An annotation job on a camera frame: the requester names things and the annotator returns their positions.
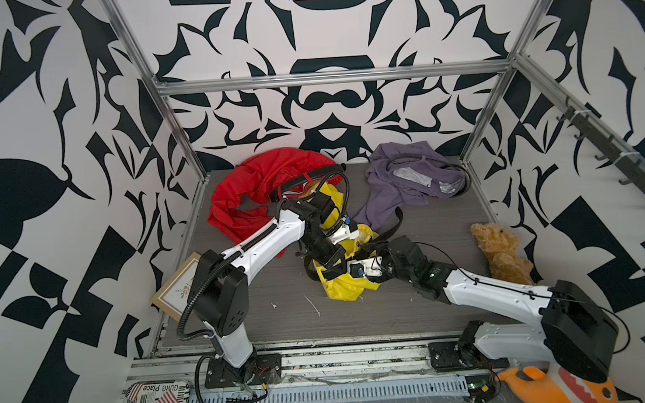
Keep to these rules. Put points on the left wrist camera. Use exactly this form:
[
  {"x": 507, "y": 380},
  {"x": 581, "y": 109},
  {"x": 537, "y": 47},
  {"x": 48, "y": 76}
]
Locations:
[{"x": 347, "y": 231}]

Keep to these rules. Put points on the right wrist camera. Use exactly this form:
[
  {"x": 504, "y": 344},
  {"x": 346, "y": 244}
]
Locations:
[{"x": 370, "y": 268}]

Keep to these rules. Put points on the striped printed card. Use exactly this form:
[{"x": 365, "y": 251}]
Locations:
[{"x": 159, "y": 392}]

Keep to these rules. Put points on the framed picture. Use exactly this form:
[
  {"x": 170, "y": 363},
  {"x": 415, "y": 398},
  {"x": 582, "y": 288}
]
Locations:
[{"x": 172, "y": 297}]

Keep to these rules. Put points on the brown teddy bear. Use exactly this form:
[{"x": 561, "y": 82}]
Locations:
[{"x": 500, "y": 250}]

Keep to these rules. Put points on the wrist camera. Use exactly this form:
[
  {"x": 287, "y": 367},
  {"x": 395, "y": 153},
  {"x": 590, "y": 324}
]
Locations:
[
  {"x": 370, "y": 268},
  {"x": 347, "y": 231}
]

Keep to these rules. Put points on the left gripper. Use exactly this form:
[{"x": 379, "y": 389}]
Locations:
[{"x": 336, "y": 253}]

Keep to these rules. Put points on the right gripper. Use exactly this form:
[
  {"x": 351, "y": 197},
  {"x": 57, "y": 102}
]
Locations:
[{"x": 385, "y": 248}]

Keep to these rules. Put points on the orange monster plush toy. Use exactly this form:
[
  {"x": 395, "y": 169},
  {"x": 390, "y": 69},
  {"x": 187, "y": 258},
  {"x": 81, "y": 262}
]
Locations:
[{"x": 556, "y": 385}]

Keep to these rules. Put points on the purple trousers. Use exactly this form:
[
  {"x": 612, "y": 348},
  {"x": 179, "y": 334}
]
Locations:
[{"x": 385, "y": 194}]

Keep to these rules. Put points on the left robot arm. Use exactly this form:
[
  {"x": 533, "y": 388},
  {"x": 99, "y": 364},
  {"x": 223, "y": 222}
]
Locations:
[{"x": 218, "y": 302}]

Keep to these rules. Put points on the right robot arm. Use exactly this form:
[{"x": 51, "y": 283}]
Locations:
[{"x": 559, "y": 323}]

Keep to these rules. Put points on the white cable duct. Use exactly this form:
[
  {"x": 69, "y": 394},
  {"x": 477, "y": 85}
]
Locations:
[{"x": 452, "y": 386}]

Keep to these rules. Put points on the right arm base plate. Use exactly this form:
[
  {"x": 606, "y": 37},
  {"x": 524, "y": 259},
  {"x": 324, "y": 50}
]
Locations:
[{"x": 453, "y": 356}]

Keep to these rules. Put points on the red trousers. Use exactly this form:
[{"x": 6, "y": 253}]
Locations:
[{"x": 239, "y": 204}]

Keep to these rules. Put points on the black coat hook rail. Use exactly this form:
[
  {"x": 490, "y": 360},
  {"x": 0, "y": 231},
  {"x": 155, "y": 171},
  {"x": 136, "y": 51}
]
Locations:
[{"x": 610, "y": 146}]

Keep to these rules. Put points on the black belt in red trousers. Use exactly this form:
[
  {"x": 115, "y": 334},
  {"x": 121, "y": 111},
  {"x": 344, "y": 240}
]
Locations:
[{"x": 297, "y": 186}]

